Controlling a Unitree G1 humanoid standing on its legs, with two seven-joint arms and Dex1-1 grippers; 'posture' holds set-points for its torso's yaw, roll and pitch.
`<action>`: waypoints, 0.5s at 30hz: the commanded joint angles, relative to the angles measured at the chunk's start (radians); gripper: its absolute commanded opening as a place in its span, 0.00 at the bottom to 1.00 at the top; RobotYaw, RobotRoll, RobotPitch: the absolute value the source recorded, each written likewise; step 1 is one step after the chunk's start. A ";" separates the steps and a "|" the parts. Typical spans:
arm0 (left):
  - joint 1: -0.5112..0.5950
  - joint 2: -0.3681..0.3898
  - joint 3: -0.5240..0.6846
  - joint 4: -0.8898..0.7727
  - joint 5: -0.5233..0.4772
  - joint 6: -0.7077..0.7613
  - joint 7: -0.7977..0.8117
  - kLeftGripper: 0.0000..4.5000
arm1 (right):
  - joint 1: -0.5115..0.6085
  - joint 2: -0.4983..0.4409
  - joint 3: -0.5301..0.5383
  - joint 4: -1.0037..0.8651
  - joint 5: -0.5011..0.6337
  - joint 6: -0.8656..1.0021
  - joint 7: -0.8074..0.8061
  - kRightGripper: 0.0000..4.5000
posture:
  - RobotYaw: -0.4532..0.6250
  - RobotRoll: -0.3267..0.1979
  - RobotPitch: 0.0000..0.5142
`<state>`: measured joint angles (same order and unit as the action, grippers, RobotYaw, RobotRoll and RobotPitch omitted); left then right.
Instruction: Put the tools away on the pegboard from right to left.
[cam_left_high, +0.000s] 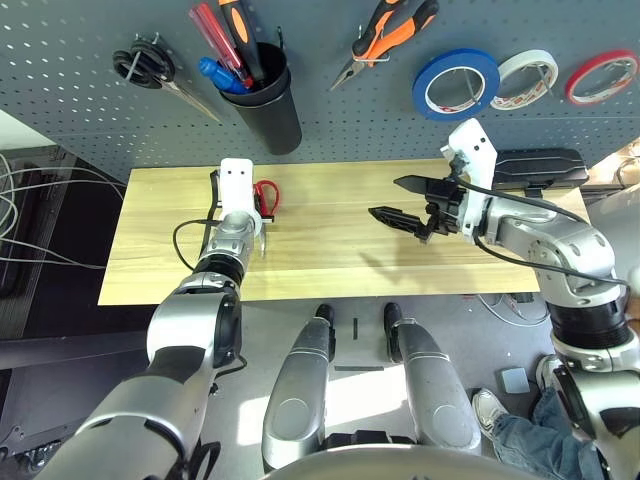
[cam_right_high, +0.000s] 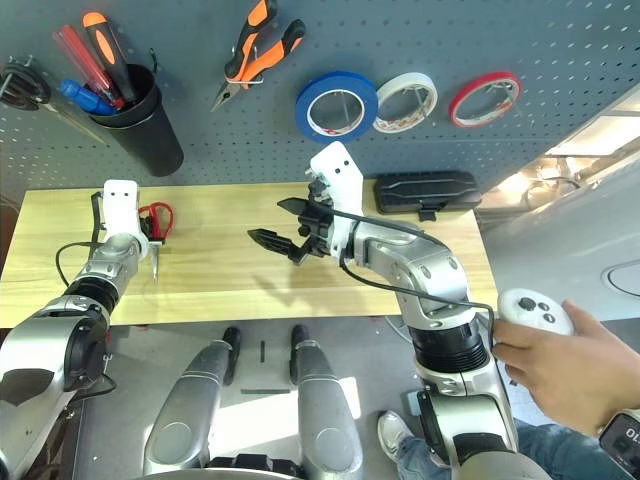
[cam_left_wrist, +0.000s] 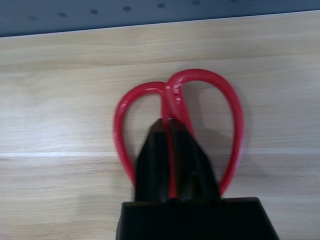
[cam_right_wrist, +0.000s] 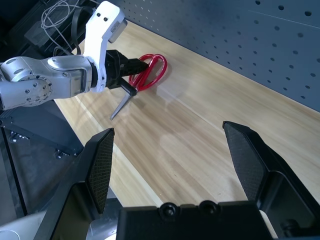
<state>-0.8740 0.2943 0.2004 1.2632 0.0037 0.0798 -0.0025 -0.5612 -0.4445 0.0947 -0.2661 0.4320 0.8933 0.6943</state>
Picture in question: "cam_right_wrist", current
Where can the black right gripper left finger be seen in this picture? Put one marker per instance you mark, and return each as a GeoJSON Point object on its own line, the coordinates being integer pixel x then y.
{"type": "Point", "coordinates": [95, 160]}

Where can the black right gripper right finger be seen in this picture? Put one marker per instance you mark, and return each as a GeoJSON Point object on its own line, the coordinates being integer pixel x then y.
{"type": "Point", "coordinates": [250, 155]}

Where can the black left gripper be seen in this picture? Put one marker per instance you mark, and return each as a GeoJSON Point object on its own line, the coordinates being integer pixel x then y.
{"type": "Point", "coordinates": [115, 70]}

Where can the grey pegboard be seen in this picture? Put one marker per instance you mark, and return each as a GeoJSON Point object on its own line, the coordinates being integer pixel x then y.
{"type": "Point", "coordinates": [225, 25]}

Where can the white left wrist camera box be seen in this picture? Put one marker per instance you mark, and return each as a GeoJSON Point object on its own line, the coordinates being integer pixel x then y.
{"type": "Point", "coordinates": [105, 20]}

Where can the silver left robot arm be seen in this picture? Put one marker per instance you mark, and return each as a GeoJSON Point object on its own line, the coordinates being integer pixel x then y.
{"type": "Point", "coordinates": [37, 80]}

